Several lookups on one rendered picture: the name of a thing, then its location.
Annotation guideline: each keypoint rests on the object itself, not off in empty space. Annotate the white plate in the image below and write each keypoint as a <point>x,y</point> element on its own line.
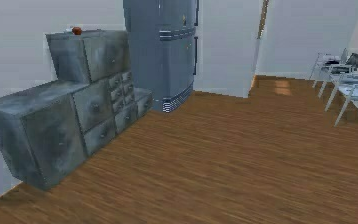
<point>69,30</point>

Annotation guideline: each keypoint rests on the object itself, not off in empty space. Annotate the black object on table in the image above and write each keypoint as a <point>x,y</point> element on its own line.
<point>352,60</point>

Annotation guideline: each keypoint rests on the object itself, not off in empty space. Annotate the grey steel fridge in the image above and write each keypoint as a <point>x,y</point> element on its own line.
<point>160,63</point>

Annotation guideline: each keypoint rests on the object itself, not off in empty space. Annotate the tall grey metal cupboard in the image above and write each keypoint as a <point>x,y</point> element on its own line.
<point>103,66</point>

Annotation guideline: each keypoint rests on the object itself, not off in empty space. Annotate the red round fruit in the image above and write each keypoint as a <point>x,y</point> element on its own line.
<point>76,31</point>

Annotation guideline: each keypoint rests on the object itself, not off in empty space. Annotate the small low grey cupboard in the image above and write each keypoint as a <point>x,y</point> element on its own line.
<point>143,101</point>

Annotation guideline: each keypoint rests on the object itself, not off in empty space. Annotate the low grey metal cupboard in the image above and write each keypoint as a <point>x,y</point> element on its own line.
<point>37,133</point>

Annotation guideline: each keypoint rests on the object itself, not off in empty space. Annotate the white chair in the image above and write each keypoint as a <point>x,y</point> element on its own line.
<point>345,75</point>
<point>327,65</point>

